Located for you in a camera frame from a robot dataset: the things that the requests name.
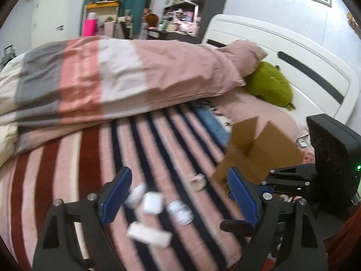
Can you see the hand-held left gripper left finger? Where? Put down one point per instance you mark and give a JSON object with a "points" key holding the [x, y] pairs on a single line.
{"points": [[115, 194]]}

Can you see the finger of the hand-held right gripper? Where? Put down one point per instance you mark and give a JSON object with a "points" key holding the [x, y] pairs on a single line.
{"points": [[293, 180], [235, 227]]}

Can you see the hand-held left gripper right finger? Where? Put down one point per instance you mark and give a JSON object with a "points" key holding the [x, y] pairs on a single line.
{"points": [[242, 199]]}

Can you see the brown cardboard box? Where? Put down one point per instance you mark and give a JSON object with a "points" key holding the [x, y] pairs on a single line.
{"points": [[262, 152]]}

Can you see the person's right forearm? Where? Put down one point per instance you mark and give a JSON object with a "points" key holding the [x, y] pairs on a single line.
{"points": [[345, 242]]}

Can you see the small white object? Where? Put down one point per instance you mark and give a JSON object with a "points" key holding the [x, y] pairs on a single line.
{"points": [[302, 142]]}

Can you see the striped pink bed blanket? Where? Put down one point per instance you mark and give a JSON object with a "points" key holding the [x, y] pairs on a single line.
{"points": [[169, 152]]}

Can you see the blue folded cloth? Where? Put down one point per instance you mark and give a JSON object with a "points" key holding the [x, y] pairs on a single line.
{"points": [[214, 124]]}

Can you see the green plush toy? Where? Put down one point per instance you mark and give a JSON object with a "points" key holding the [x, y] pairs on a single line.
{"points": [[270, 86]]}

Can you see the white bed headboard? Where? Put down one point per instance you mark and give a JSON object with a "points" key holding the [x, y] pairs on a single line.
{"points": [[296, 50]]}

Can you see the pink grey folded quilt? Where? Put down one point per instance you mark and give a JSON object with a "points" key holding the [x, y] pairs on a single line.
{"points": [[112, 73]]}

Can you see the pink pillow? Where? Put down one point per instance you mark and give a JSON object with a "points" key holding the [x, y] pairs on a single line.
{"points": [[245, 50]]}

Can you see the pink bottle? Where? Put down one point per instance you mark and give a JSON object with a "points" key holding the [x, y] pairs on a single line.
{"points": [[89, 25]]}

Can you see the yellow cabinet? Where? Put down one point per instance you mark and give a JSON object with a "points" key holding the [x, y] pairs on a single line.
{"points": [[103, 12]]}

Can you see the white door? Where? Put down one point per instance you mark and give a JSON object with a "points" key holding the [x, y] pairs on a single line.
{"points": [[50, 17]]}

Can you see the teal curtain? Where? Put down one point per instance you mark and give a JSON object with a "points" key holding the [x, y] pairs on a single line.
{"points": [[135, 2]]}

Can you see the cluttered wall shelf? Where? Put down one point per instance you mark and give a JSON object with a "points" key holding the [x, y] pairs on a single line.
{"points": [[186, 5]]}

